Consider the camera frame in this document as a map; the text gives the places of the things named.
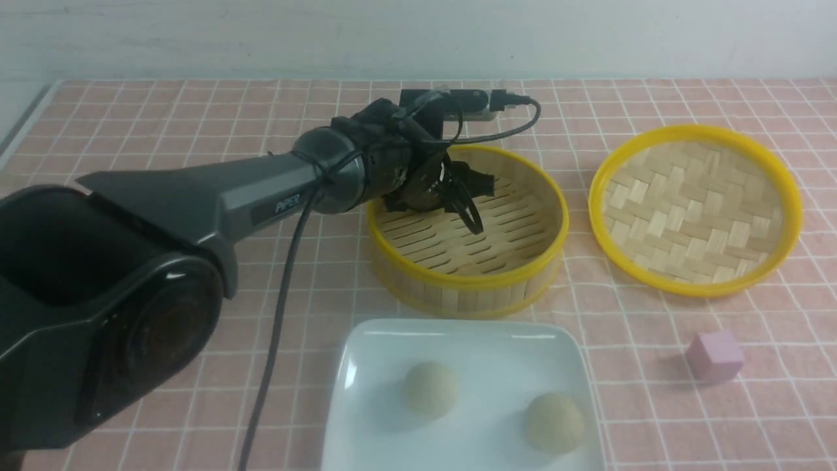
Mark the bamboo steamer basket yellow rim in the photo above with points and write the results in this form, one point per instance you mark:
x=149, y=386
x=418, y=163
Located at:
x=433, y=263

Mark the pink checkered tablecloth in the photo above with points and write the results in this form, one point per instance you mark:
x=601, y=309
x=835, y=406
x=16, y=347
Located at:
x=777, y=413

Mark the pale steamed bun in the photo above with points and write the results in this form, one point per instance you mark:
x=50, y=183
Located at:
x=430, y=390

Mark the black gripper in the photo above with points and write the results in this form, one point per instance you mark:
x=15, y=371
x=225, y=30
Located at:
x=396, y=159

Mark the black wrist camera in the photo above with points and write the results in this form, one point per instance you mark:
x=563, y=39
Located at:
x=442, y=112

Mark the bamboo steamer lid yellow rim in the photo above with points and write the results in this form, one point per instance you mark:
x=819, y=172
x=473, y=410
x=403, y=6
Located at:
x=699, y=211

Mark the pink cube block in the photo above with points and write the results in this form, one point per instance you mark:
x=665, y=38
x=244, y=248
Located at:
x=715, y=357

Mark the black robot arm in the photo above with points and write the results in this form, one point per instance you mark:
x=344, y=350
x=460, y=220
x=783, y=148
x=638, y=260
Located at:
x=112, y=288

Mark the beige steamed bun on plate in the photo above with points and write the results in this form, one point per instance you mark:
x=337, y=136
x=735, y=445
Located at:
x=554, y=424

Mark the white square plate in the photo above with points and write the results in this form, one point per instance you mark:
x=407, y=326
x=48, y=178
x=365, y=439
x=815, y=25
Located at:
x=499, y=368

